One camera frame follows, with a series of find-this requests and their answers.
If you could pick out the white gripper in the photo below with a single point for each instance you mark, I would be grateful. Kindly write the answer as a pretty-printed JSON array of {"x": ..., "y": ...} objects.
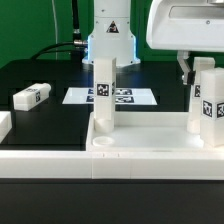
[{"x": 186, "y": 25}]

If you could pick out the white desk top tray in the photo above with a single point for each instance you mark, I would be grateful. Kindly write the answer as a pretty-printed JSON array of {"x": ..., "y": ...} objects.
[{"x": 147, "y": 132}]

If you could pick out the white front fence bar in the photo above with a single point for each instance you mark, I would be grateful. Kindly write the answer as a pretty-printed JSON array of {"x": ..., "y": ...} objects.
[{"x": 104, "y": 165}]

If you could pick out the white marker base bracket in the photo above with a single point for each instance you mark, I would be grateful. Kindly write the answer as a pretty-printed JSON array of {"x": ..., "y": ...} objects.
[{"x": 124, "y": 96}]

